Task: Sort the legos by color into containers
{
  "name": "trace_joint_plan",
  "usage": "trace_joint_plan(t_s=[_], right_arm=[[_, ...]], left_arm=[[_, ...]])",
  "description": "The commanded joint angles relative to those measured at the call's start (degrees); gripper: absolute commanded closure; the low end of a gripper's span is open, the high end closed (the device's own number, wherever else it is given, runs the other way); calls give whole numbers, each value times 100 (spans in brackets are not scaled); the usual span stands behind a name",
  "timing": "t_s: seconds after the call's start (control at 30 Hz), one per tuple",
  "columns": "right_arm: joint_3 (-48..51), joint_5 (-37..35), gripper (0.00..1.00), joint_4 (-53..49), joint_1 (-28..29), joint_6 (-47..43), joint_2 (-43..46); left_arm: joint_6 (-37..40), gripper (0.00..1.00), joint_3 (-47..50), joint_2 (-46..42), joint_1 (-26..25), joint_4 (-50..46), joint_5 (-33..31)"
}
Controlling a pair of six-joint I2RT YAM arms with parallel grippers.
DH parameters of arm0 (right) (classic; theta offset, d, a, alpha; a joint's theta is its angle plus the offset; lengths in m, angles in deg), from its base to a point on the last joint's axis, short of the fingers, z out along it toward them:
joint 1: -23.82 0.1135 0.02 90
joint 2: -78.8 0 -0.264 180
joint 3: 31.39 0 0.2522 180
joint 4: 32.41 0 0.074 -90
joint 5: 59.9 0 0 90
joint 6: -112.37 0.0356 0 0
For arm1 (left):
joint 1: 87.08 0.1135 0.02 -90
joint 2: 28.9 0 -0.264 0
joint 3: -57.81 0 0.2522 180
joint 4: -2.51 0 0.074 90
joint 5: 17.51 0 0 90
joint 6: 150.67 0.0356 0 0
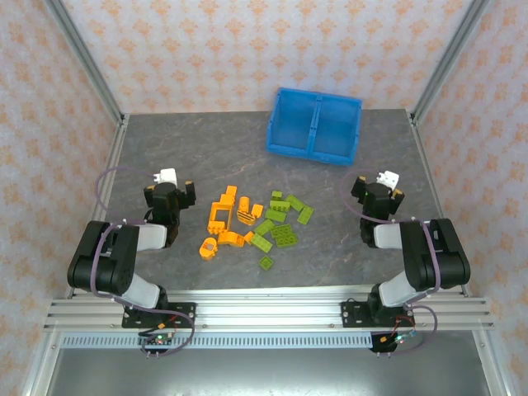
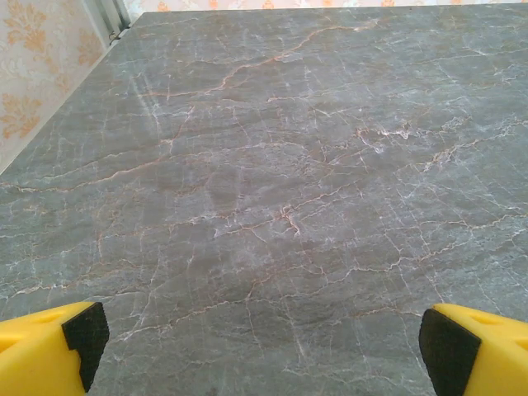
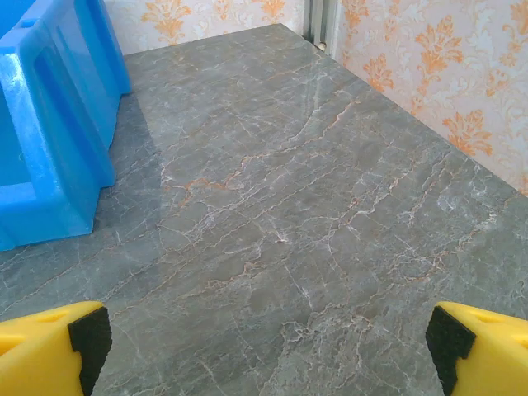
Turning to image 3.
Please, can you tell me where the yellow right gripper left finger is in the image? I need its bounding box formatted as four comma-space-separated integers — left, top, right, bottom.
0, 300, 112, 396

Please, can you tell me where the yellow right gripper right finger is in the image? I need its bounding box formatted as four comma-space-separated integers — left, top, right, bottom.
426, 300, 528, 396

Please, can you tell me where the aluminum frame post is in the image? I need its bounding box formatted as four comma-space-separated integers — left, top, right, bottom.
303, 0, 342, 53

